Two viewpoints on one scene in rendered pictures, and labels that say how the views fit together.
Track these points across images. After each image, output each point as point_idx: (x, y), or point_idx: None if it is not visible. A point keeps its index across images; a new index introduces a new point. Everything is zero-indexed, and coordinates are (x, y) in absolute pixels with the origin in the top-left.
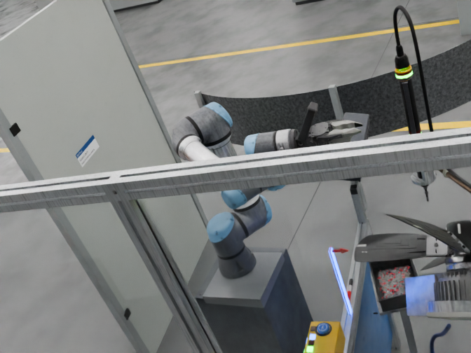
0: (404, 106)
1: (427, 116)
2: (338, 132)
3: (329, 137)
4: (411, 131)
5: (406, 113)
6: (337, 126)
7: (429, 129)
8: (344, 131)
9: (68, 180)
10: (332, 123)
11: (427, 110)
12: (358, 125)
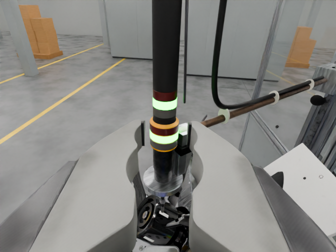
0: (175, 22)
1: (224, 21)
2: (245, 182)
3: (331, 248)
4: (186, 82)
5: (175, 41)
6: (134, 202)
7: (219, 53)
8: (225, 152)
9: None
10: (63, 248)
11: (226, 4)
12: (144, 131)
